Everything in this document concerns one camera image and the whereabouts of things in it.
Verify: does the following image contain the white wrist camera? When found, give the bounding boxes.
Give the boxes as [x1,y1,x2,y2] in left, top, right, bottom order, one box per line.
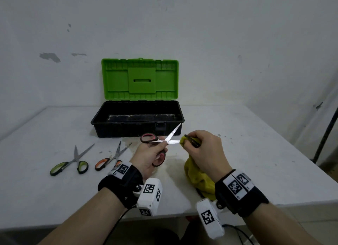
[195,199,225,240]
[133,178,163,217]

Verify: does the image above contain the yellow cloth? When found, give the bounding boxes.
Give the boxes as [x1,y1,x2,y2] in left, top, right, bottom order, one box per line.
[179,135,217,202]

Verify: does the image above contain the green-handled scissors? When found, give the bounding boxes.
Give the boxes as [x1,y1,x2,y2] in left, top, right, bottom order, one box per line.
[49,144,95,177]

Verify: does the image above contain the person's left forearm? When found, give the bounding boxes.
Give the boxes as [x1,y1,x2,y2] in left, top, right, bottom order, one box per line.
[38,187,126,245]

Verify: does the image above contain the black metal pole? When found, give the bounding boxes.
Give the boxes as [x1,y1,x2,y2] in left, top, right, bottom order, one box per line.
[312,113,338,163]

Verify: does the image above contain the green lid black toolbox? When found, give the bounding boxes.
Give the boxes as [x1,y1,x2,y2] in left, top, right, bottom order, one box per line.
[90,58,185,138]

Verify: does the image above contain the person's right forearm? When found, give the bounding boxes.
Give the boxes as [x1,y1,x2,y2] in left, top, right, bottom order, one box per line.
[243,202,323,245]

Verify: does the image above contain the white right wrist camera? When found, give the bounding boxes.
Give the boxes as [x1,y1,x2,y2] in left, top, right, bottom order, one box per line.
[195,199,225,240]

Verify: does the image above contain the person's right hand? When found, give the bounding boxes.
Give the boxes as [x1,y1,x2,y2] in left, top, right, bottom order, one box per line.
[182,130,233,183]

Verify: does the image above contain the person's left hand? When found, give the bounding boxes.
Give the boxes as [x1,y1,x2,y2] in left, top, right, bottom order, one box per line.
[129,136,169,181]

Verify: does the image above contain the person's legs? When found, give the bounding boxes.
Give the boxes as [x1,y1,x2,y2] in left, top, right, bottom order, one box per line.
[148,215,212,245]

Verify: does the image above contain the red-handled scissors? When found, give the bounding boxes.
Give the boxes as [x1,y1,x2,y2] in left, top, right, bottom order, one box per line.
[140,123,183,168]

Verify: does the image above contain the black right camera cable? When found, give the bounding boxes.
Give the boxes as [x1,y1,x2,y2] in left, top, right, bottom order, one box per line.
[223,224,255,245]

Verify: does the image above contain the orange-handled scissors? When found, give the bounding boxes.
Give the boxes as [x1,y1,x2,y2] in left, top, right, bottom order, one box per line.
[95,141,132,171]

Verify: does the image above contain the black right wristband with markers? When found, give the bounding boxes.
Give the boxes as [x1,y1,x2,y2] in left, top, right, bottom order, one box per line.
[214,169,269,218]

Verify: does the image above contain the black left wristband with markers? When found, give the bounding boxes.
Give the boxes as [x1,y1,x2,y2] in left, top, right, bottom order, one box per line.
[98,162,144,209]

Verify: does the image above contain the black wristband with markers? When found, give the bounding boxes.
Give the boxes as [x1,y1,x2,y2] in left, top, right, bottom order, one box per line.
[98,162,144,209]
[214,169,269,218]

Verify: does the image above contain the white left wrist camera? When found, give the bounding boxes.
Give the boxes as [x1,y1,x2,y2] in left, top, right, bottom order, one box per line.
[133,178,163,217]

